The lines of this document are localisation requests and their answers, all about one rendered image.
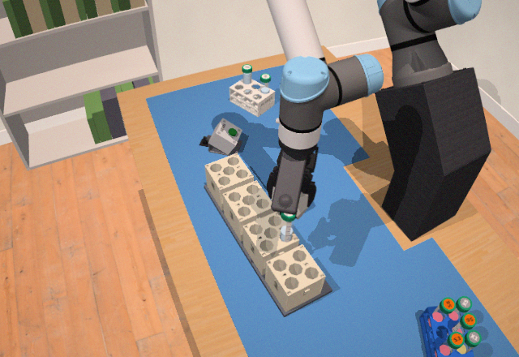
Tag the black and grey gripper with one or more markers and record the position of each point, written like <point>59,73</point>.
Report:
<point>308,189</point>

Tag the grey sloped desk with green button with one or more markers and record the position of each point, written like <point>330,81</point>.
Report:
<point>225,140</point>

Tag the blue bench mat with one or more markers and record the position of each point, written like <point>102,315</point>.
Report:
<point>379,290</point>

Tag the green tube cap with grey dot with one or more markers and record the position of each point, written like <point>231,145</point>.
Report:
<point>472,339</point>

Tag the blue tube rack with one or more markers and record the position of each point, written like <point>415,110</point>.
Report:
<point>437,334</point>

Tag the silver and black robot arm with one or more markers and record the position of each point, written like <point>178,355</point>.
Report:
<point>308,89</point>

